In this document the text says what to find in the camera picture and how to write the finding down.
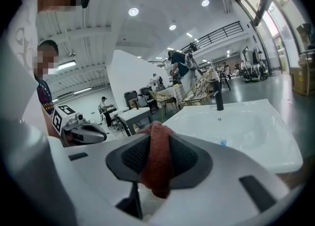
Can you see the dark grey vanity table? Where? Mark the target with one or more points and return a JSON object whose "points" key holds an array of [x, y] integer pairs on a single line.
{"points": [[145, 122]]}

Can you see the person's white printed t-shirt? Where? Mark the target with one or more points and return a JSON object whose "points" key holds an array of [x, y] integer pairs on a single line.
{"points": [[19, 72]]}

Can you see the black metal railing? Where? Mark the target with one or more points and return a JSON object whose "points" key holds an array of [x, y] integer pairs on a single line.
{"points": [[221, 33]]}

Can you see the reddish brown cloth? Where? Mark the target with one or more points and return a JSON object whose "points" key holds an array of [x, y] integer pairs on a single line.
{"points": [[157, 161]]}

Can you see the stack of cardboard boxes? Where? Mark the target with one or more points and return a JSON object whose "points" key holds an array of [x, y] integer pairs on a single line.
{"points": [[300, 82]]}

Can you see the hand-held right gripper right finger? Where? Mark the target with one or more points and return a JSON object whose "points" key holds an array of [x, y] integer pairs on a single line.
{"points": [[221, 171]]}

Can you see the clear wrapper with blue ends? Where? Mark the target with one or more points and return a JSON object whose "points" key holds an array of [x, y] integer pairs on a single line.
{"points": [[223, 142]]}

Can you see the round ceiling light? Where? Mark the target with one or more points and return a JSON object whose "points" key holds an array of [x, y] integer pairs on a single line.
{"points": [[205, 3], [133, 11], [172, 27]]}

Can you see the person's left hand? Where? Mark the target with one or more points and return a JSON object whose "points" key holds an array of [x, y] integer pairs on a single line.
{"points": [[68, 138]]}

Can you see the white ceramic sink basin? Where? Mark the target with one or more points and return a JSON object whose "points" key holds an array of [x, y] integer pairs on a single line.
{"points": [[197, 121], [133, 113]]}

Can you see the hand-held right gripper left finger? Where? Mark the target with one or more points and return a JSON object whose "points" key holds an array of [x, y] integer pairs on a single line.
{"points": [[98, 168]]}

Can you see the black faucet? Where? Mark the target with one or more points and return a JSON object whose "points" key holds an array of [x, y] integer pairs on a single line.
{"points": [[219, 102]]}

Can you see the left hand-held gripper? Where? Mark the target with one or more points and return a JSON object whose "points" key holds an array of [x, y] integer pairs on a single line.
{"points": [[59, 121]]}

